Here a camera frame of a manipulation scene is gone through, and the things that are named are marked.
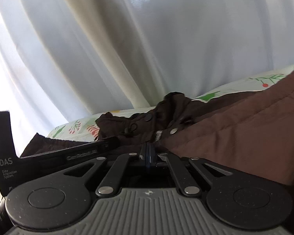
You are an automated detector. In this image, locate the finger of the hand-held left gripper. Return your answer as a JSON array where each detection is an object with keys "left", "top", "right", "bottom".
[{"left": 101, "top": 136, "right": 120, "bottom": 153}]

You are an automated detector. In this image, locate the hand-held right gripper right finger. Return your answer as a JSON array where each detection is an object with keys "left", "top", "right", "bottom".
[{"left": 148, "top": 144, "right": 237, "bottom": 196}]

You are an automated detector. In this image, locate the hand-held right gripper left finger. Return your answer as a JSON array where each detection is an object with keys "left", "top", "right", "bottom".
[{"left": 63, "top": 144, "right": 149, "bottom": 197}]

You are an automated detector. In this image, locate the dark brown jacket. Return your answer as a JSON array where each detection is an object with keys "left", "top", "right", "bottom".
[{"left": 19, "top": 66, "right": 294, "bottom": 193}]

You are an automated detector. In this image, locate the floral bed sheet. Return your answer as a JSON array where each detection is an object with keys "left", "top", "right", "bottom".
[{"left": 47, "top": 62, "right": 294, "bottom": 143}]

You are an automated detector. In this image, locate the white curtain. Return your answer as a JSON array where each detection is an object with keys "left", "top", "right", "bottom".
[{"left": 0, "top": 0, "right": 294, "bottom": 152}]

